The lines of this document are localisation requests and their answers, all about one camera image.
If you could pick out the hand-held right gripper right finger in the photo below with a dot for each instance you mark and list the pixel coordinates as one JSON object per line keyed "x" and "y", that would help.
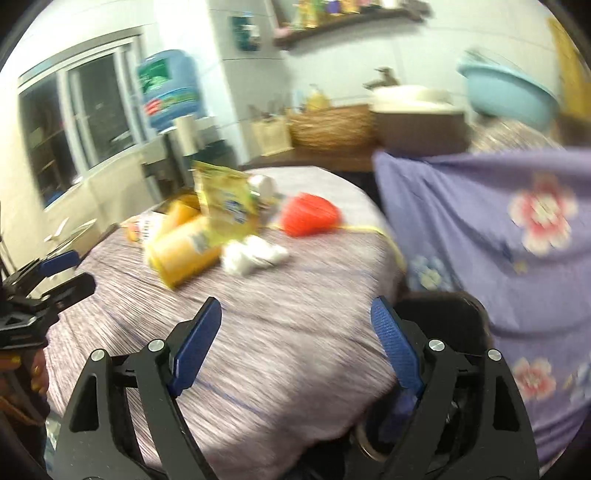
{"x": 397, "y": 344}

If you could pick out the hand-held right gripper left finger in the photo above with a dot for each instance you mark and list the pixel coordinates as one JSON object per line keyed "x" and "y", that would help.
{"x": 194, "y": 346}

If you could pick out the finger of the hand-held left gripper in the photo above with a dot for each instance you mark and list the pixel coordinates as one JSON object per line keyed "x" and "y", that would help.
{"x": 74, "y": 287}
{"x": 57, "y": 263}

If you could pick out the person's left hand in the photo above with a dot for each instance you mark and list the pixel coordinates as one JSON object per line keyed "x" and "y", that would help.
{"x": 34, "y": 371}

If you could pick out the striped grey tablecloth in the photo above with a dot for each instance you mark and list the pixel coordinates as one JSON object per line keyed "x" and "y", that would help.
{"x": 258, "y": 323}

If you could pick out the white labelled bottle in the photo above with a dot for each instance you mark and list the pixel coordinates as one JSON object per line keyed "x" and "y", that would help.
{"x": 141, "y": 227}

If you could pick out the yellow paper cup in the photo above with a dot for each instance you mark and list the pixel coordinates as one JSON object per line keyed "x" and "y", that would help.
{"x": 182, "y": 256}

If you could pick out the crumpled white tissue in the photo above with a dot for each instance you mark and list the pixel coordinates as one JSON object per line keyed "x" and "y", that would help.
{"x": 254, "y": 254}

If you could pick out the purple floral cloth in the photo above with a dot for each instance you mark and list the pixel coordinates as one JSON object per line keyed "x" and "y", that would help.
{"x": 489, "y": 258}

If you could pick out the small orange container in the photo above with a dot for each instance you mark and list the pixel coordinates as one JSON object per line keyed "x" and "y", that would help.
{"x": 181, "y": 212}

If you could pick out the dark dispenser base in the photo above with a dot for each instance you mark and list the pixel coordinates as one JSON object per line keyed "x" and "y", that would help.
{"x": 159, "y": 161}

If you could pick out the yellow snack packet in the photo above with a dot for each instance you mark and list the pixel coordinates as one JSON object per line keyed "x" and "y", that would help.
{"x": 226, "y": 203}

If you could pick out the red foam fruit net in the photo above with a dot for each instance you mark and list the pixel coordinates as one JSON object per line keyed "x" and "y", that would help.
{"x": 309, "y": 214}

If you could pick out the sliding window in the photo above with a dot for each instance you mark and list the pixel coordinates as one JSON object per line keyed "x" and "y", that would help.
{"x": 97, "y": 108}

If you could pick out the small white cup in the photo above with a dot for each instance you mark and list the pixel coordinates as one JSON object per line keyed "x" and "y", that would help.
{"x": 263, "y": 187}

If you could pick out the white paper towel roll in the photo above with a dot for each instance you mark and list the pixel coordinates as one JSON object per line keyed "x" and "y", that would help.
{"x": 188, "y": 134}

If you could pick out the blue water jug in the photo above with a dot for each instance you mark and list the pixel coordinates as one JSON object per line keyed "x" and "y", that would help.
{"x": 171, "y": 87}

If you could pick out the beige utensil holder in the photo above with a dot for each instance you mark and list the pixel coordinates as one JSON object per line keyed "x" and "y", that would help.
{"x": 272, "y": 136}

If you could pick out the wicker basket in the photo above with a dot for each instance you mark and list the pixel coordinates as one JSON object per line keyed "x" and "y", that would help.
{"x": 332, "y": 127}

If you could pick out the white sink basin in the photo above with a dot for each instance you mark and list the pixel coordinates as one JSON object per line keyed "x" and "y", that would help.
{"x": 411, "y": 98}

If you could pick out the yellow liquid bottle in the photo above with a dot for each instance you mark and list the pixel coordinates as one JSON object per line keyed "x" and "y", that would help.
{"x": 317, "y": 99}

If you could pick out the metal faucet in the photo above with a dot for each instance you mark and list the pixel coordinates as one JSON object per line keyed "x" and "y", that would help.
{"x": 381, "y": 78}

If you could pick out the light blue plastic basin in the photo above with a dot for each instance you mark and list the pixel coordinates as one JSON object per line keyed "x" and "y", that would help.
{"x": 508, "y": 92}

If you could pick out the yellow hanging cloth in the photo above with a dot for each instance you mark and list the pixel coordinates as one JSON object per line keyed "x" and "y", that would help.
{"x": 572, "y": 69}

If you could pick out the row of colourful shelf items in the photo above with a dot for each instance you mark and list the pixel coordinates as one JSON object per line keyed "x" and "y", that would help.
{"x": 332, "y": 7}

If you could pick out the teal wall holder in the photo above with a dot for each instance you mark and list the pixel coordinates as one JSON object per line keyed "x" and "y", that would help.
{"x": 244, "y": 31}

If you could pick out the wooden wall shelf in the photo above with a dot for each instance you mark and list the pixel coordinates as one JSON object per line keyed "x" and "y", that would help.
{"x": 341, "y": 25}

